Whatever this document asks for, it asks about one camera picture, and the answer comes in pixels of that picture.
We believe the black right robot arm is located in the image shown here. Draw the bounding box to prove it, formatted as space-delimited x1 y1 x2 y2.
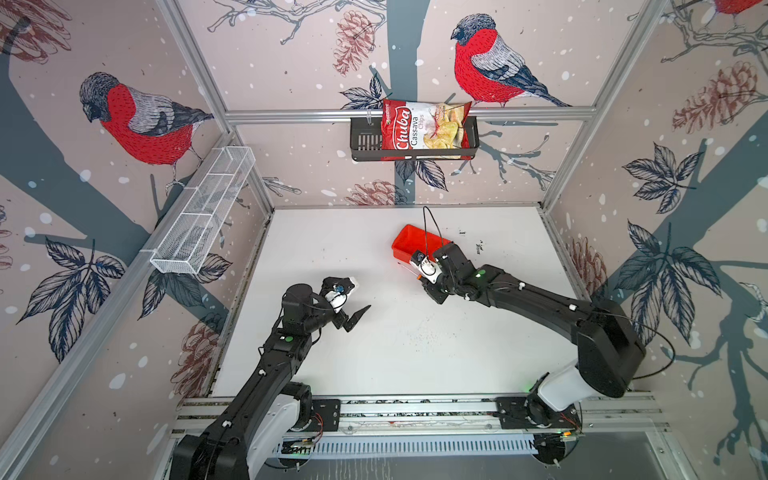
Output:
408 243 646 428

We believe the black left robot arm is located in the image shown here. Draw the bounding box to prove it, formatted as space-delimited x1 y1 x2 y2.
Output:
169 277 368 480

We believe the red plastic bin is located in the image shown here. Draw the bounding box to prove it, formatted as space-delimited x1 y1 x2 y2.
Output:
392 224 451 265

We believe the red cassava chips bag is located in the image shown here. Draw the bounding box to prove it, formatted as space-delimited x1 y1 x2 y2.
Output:
381 100 472 151

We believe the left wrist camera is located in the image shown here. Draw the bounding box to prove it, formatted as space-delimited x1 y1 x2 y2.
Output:
326 277 358 307

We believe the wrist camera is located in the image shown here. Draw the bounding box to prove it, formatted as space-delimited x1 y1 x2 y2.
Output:
326 277 358 307
410 251 442 284

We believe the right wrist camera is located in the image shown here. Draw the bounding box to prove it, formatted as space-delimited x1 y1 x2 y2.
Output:
410 251 442 284

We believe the black wall basket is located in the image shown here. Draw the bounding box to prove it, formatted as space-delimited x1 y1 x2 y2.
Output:
350 116 480 162

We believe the white wire mesh shelf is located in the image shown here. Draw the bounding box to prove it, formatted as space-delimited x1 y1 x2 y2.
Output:
150 146 255 275

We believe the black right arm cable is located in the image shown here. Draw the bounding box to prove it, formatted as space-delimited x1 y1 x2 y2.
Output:
623 317 677 381

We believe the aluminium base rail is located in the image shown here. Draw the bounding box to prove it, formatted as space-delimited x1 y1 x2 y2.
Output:
173 392 667 436

